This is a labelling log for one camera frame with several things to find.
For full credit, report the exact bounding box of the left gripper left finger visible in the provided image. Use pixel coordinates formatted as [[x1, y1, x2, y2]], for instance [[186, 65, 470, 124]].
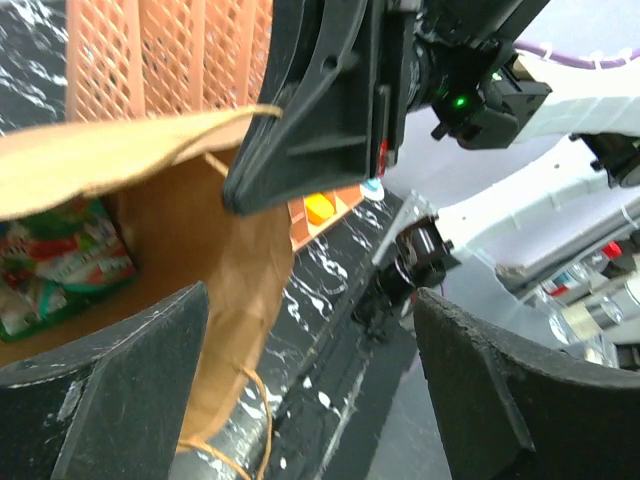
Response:
[[1, 283, 209, 479]]

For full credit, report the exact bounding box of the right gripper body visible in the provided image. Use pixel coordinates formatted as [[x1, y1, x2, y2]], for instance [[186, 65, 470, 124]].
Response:
[[370, 1, 500, 175]]

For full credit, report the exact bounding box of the brown paper bag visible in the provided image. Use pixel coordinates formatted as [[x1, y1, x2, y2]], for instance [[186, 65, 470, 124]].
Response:
[[1, 106, 293, 479]]

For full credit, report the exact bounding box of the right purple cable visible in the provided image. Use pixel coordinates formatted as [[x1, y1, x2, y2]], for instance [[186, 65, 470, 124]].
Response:
[[514, 39, 640, 69]]

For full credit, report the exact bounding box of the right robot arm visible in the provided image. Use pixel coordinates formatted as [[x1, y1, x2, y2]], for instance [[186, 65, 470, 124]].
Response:
[[223, 1, 639, 324]]

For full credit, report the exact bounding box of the Fox's mint candy bag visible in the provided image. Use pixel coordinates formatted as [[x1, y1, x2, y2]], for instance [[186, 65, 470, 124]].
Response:
[[1, 198, 137, 343]]

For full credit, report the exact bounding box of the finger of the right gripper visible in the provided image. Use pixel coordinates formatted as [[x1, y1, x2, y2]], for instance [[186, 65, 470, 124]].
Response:
[[223, 0, 380, 215]]

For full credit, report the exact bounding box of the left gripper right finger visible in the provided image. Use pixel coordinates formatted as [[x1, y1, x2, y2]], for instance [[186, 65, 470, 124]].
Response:
[[414, 289, 639, 479]]

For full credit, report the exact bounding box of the yellow sticky note pad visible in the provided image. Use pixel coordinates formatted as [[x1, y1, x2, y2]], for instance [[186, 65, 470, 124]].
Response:
[[304, 193, 336, 226]]

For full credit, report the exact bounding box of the pink plastic desk organizer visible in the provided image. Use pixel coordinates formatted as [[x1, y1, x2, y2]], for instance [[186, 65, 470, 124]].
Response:
[[65, 0, 366, 253]]

